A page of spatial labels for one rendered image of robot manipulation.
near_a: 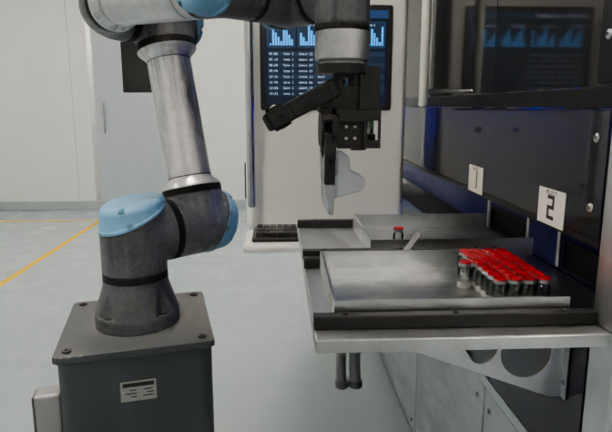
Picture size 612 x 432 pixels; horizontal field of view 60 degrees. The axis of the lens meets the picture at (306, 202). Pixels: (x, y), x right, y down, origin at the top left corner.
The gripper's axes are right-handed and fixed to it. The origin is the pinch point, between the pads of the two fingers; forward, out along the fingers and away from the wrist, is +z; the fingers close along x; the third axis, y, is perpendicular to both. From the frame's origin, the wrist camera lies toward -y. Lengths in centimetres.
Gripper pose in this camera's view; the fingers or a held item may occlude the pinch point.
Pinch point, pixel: (325, 206)
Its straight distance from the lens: 77.7
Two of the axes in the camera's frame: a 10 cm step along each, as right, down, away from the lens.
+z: 0.0, 9.8, 1.8
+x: -0.5, -1.8, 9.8
